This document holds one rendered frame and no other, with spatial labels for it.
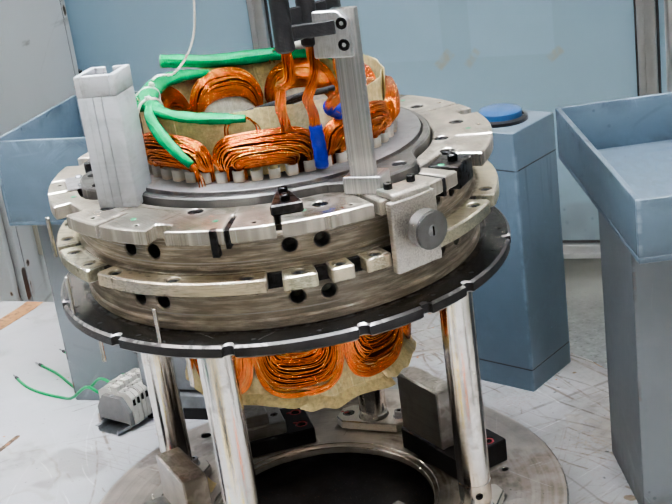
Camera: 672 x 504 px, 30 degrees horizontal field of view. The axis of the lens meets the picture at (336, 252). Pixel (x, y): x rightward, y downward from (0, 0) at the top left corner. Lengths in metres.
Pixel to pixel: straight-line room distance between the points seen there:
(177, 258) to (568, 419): 0.47
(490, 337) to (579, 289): 2.19
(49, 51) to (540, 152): 2.39
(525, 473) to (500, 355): 0.20
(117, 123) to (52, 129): 0.49
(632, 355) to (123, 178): 0.40
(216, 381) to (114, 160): 0.16
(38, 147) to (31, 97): 2.14
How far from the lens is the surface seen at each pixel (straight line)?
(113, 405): 1.24
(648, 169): 1.01
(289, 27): 0.75
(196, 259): 0.79
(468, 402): 0.92
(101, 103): 0.82
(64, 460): 1.21
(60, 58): 3.45
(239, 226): 0.76
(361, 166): 0.78
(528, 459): 1.05
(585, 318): 3.21
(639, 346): 0.95
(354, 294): 0.80
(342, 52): 0.76
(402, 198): 0.77
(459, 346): 0.90
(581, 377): 1.22
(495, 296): 1.18
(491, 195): 0.87
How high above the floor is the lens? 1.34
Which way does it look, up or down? 21 degrees down
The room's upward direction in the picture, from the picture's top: 8 degrees counter-clockwise
